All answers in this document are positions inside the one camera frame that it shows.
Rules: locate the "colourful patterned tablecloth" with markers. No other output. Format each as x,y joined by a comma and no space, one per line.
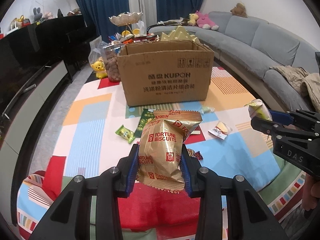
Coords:
100,128

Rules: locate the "pink plush toy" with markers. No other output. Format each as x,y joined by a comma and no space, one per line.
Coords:
205,22

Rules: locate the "brown teddy bear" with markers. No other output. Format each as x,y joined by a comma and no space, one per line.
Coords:
239,10

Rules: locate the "clear jar of nuts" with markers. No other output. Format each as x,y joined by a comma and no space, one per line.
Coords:
110,59

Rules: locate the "grey rabbit plush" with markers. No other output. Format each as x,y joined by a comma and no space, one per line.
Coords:
37,14

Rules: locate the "left blue curtain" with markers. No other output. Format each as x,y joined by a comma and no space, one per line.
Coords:
98,12

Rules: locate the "white yellow snack packet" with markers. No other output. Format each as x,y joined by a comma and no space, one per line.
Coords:
221,130

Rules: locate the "grey curved sofa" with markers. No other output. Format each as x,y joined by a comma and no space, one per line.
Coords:
250,49

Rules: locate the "white tiered snack tray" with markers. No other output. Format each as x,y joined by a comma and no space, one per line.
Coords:
134,31

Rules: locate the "small pale green candy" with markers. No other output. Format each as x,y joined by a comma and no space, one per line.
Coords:
205,109

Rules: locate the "brown cardboard box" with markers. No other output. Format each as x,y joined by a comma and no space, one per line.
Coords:
154,73

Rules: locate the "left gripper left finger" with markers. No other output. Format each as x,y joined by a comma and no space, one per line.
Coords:
69,215

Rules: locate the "gold fortune biscuits bag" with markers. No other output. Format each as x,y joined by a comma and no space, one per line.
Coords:
160,148

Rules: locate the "beige blanket on sofa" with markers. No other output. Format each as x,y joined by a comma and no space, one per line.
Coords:
304,83

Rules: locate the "yellow bear toy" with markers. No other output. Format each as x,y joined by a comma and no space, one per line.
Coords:
99,69

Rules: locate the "dark wrapped candy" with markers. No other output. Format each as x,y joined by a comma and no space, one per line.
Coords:
195,154

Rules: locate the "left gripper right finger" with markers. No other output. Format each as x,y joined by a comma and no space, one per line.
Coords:
248,216

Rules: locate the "grey tv cabinet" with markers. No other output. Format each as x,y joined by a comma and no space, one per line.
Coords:
22,127

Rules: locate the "green white snack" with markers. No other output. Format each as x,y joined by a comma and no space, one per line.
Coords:
257,108

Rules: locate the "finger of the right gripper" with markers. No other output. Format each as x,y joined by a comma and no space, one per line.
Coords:
298,118
270,127

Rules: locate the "dark green snack packet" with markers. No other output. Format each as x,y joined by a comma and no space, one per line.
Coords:
146,116

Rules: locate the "yellow plush toy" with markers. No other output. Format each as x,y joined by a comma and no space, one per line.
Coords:
192,19

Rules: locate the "gold mountain-shaped tin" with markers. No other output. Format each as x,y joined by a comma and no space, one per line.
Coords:
179,34

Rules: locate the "clear plastic bag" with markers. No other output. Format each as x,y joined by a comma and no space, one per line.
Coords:
97,50

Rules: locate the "green candy wrapper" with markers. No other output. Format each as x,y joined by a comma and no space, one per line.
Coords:
125,133

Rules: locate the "black television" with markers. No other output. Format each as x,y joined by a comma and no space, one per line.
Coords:
26,50

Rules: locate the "right hand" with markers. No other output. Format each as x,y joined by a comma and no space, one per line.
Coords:
311,193

